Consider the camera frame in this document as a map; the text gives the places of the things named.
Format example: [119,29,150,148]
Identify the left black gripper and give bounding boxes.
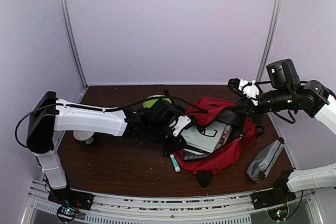
[147,123,188,155]

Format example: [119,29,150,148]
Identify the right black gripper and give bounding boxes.
[231,86,295,124]

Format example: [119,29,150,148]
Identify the white designer fate book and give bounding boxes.
[215,125,232,149]

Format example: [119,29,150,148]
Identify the red backpack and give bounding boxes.
[174,97,265,188]

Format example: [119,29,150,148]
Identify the grey G book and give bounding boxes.
[181,121,230,153]

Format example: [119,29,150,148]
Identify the grey pencil case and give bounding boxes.
[246,137,285,184]

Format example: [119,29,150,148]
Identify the grey ianra magazine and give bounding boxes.
[182,149,210,162]

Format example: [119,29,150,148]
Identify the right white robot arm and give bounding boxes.
[228,59,335,204]

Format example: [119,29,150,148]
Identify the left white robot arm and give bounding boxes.
[16,91,191,205]

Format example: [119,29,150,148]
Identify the white glue stick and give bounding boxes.
[170,154,181,172]

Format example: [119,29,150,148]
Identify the green plate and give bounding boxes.
[143,94,164,109]

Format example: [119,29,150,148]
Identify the white and black bowl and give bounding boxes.
[73,131,94,145]

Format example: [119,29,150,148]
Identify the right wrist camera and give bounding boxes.
[228,78,261,106]

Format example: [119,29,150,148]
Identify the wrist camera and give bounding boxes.
[170,115,191,137]
[228,78,261,106]

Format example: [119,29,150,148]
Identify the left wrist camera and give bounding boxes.
[170,115,191,137]

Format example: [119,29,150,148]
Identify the right aluminium frame post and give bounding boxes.
[259,0,283,68]

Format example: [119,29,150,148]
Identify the aluminium frame post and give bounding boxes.
[259,0,283,68]
[60,0,88,89]

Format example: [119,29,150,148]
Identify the front aluminium rail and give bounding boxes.
[22,176,323,224]

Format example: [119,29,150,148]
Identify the left aluminium frame post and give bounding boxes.
[60,0,88,89]

